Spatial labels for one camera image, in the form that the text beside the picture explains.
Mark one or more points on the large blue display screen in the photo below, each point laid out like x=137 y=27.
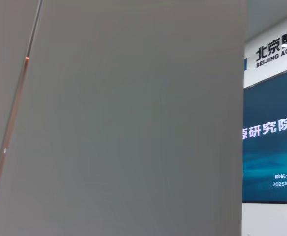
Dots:
x=271 y=137

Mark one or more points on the black wall sign lettering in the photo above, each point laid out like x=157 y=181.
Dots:
x=273 y=52

